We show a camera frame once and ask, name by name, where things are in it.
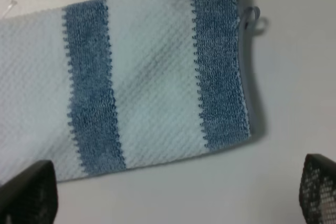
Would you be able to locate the clear plastic tag pin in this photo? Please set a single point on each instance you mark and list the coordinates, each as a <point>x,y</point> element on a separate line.
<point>9,8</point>

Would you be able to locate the blue white striped towel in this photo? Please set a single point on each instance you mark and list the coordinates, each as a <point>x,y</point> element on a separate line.
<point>103,86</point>

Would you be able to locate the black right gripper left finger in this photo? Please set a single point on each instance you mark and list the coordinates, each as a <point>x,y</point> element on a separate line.
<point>31,196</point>

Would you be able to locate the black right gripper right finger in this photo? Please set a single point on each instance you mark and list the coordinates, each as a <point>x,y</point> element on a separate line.
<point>317,189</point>

